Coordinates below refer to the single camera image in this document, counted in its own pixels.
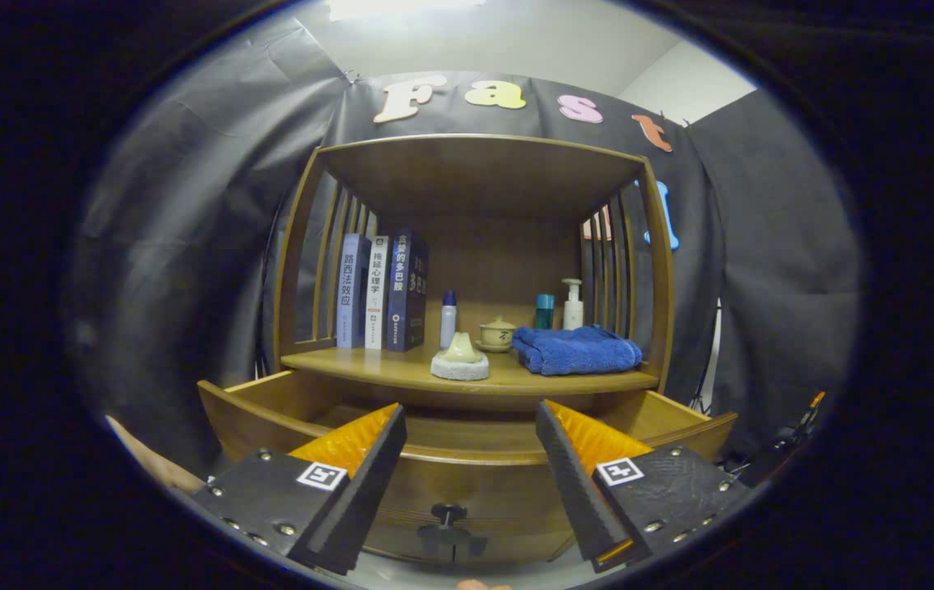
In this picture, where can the wooden cabinet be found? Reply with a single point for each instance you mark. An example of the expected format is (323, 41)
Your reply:
(483, 172)

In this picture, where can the white bottle with blue cap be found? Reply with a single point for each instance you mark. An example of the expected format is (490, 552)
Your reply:
(448, 324)

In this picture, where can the black backdrop stand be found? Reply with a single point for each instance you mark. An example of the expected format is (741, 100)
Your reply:
(705, 403)

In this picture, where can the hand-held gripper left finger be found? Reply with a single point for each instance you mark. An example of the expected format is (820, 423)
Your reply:
(364, 500)

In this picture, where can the light blue book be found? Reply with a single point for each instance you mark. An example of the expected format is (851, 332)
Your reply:
(351, 295)

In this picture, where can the white pump bottle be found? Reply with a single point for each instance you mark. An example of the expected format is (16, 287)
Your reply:
(573, 313)

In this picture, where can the cream lidded teacup with saucer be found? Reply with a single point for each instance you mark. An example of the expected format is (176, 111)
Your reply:
(496, 336)

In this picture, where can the dark blue book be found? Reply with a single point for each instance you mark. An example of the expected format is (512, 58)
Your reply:
(405, 295)

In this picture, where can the wooden countertop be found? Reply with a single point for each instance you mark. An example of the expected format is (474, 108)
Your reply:
(385, 365)

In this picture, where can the orange clamp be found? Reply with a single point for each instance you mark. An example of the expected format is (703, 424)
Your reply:
(813, 406)

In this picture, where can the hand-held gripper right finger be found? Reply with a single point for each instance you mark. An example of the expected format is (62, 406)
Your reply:
(582, 492)

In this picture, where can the teal bottle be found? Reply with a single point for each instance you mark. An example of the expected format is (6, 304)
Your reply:
(545, 313)

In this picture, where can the wooden drawer with black knob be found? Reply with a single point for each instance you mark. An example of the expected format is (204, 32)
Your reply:
(475, 492)

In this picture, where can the white book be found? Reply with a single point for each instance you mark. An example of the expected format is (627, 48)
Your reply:
(376, 295)

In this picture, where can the blue towel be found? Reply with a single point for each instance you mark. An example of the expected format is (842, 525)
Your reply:
(578, 351)

